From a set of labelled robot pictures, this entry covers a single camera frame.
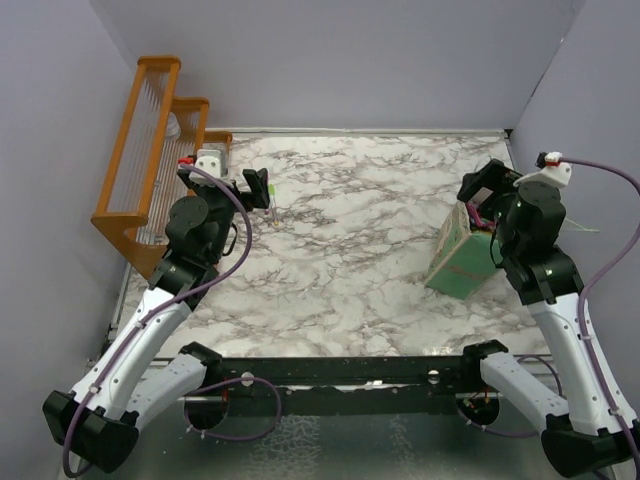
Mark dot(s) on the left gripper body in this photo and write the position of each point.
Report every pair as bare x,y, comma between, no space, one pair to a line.
221,202

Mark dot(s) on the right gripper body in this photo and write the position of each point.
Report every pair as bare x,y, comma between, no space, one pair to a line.
496,203

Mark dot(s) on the green paper bag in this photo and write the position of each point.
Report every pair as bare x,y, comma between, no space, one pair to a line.
461,262

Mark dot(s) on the purple snack packet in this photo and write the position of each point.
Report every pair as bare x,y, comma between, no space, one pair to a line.
476,219

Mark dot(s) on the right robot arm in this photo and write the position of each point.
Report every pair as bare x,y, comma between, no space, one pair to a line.
589,425

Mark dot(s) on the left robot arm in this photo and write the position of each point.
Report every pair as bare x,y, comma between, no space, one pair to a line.
100,419

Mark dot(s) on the green pink pen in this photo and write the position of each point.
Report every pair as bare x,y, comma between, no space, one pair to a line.
273,205

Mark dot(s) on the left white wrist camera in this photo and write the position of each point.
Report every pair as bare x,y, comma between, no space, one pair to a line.
212,161

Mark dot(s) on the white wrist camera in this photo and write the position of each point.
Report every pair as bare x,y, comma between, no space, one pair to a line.
212,161
552,170

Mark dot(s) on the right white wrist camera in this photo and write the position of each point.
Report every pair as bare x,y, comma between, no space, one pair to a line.
552,170

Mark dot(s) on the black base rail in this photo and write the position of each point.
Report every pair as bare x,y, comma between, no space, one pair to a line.
344,386

